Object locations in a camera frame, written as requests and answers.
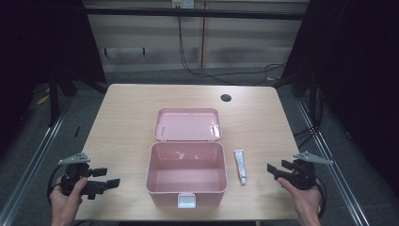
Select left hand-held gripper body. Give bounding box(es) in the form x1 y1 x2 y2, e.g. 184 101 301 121
57 152 109 201

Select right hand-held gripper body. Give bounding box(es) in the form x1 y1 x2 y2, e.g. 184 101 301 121
275 151 334 191

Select white ointment tube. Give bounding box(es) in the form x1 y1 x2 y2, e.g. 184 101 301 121
233 149 248 186

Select pink plastic storage box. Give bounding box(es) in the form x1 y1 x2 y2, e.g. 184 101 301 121
145 107 229 210

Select person's right hand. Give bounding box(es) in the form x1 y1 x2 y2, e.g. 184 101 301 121
277 177 323 226

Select person's left hand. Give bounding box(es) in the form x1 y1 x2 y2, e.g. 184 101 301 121
49 177 89 226

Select black metal stand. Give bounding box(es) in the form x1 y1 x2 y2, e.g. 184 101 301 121
47 71 79 128

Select black curtain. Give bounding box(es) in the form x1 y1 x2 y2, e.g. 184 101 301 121
0 0 107 154
280 0 399 199

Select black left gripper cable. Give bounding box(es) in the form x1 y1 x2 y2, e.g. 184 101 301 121
46 164 65 205

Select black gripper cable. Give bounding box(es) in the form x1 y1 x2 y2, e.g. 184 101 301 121
314 178 328 219
46 164 65 205

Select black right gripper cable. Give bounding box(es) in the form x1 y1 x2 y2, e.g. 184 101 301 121
314 178 328 219

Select metal floor rail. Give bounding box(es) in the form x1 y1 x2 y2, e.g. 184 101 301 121
295 98 373 226
0 96 75 226

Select black floor cables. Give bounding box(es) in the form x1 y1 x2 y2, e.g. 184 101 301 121
292 124 319 150

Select long black wall cable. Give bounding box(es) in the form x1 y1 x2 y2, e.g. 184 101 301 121
177 16 287 87

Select black horizontal frame bar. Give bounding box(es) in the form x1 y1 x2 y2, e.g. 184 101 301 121
84 7 308 22

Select white wall outlet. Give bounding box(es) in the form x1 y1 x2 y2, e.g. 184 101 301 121
171 0 196 9

